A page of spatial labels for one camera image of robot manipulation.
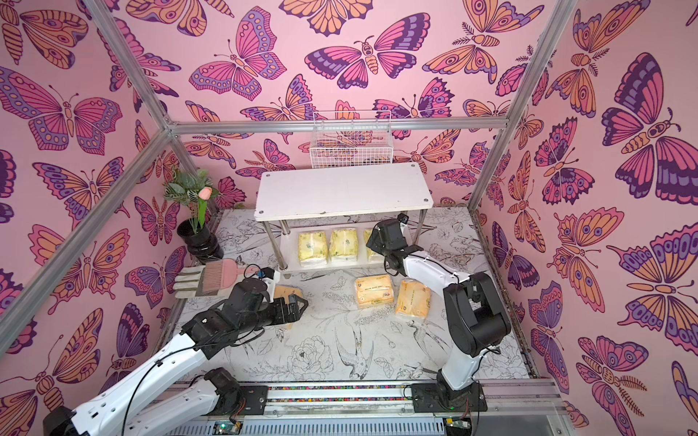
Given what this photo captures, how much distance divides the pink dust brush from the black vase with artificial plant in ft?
0.12

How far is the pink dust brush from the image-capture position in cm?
97

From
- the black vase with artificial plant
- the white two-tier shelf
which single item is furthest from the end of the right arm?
the black vase with artificial plant

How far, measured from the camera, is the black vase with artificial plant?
874 mm
